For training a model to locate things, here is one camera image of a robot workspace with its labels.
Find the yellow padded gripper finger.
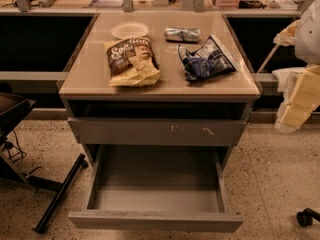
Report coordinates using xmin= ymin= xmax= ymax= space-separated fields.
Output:
xmin=273 ymin=20 xmax=299 ymax=46
xmin=275 ymin=65 xmax=320 ymax=133

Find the brown tortilla chip bag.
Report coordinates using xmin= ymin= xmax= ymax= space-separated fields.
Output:
xmin=104 ymin=37 xmax=161 ymax=87

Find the blue crumpled chip bag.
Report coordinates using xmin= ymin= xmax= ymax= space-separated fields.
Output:
xmin=177 ymin=35 xmax=236 ymax=82

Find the grey drawer cabinet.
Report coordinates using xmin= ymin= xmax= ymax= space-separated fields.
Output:
xmin=59 ymin=11 xmax=260 ymax=164

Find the open grey lower drawer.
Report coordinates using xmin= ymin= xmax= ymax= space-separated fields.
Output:
xmin=69 ymin=145 xmax=243 ymax=233

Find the grey upper drawer front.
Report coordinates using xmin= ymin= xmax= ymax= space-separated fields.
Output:
xmin=68 ymin=117 xmax=246 ymax=146

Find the silver crushed can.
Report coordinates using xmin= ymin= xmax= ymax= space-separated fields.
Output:
xmin=164 ymin=27 xmax=200 ymax=43

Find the black caster wheel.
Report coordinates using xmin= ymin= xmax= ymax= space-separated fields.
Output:
xmin=296 ymin=208 xmax=320 ymax=227

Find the white paper bowl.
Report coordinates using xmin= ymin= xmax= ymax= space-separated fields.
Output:
xmin=111 ymin=22 xmax=149 ymax=39

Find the black chair base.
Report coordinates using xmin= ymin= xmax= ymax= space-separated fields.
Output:
xmin=0 ymin=92 xmax=89 ymax=235

